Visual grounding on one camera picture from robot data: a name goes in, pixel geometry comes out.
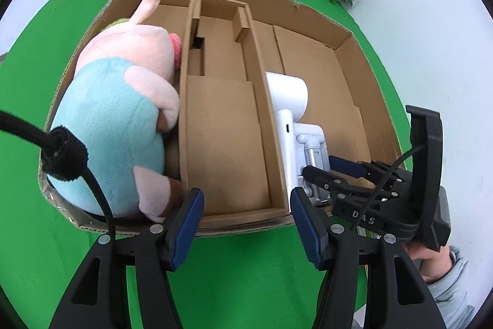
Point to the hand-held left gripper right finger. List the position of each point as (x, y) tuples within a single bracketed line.
[(307, 230)]

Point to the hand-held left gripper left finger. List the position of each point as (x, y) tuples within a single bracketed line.
[(187, 232)]

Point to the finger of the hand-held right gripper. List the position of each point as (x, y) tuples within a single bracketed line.
[(327, 180), (346, 166)]

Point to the white handheld appliance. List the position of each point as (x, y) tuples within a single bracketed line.
[(287, 101)]

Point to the large cardboard box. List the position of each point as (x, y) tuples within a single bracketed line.
[(319, 67)]

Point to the long cardboard insert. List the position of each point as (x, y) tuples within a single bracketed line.
[(223, 136)]

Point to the person's right forearm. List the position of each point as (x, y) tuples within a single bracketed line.
[(452, 298)]

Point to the person's right hand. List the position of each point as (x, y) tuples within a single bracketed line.
[(429, 261)]

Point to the green table cloth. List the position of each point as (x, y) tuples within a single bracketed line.
[(238, 275)]

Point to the pink and blue plush pig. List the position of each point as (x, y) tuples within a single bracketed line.
[(115, 113)]

